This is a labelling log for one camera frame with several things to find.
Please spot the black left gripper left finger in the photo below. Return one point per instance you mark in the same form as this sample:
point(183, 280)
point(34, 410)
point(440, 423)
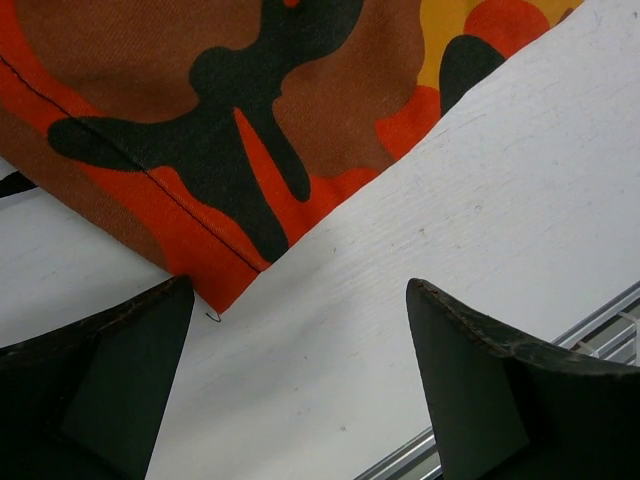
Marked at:
point(86, 401)

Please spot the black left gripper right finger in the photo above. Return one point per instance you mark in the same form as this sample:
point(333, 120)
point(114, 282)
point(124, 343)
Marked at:
point(507, 405)

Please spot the orange camouflage trousers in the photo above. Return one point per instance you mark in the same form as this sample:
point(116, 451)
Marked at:
point(210, 136)

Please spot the aluminium rail frame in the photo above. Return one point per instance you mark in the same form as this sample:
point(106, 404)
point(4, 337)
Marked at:
point(609, 333)

